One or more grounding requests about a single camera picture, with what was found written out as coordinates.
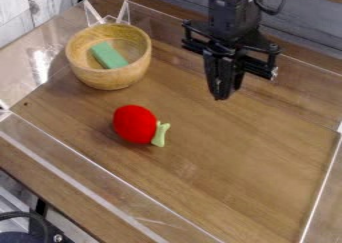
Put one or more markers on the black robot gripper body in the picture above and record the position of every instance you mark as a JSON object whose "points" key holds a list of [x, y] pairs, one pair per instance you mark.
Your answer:
{"points": [[231, 33]]}

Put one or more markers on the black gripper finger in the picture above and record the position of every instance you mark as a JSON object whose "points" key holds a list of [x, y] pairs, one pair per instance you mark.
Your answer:
{"points": [[219, 74], [239, 70]]}

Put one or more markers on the brown wooden bowl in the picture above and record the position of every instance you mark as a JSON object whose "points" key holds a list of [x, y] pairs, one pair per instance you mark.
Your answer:
{"points": [[130, 42]]}

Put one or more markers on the green rectangular block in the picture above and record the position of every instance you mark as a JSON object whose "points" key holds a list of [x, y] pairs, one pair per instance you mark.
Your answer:
{"points": [[106, 56]]}

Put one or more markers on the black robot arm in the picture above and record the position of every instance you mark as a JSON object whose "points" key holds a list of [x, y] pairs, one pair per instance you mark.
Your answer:
{"points": [[232, 46]]}

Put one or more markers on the red plush tomato toy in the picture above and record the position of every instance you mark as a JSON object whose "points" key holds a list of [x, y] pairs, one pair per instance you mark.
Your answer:
{"points": [[137, 126]]}

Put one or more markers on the clear acrylic tray barrier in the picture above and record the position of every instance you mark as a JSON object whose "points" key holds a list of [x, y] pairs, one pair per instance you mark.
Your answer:
{"points": [[239, 174]]}

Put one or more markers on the black clamp under table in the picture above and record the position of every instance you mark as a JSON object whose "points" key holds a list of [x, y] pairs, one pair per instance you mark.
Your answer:
{"points": [[41, 229]]}

